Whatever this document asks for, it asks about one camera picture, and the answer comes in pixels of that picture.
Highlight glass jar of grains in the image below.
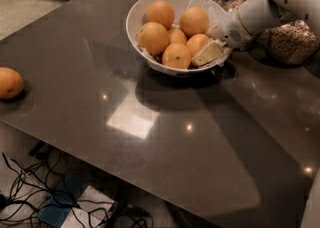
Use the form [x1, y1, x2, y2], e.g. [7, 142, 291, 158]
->
[267, 20, 320, 66]

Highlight small orange in middle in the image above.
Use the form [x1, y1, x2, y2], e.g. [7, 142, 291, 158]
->
[168, 28, 187, 44]

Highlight black floor cables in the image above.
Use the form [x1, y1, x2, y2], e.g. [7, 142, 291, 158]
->
[0, 151, 154, 228]

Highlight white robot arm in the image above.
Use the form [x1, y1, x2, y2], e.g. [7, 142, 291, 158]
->
[207, 0, 320, 228]

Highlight orange front left large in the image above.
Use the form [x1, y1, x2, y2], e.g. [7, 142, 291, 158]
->
[137, 22, 169, 56]

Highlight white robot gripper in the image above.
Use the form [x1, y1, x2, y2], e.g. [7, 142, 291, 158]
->
[191, 7, 256, 67]

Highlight blue and white floor box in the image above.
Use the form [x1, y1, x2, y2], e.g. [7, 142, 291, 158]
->
[39, 175, 117, 228]

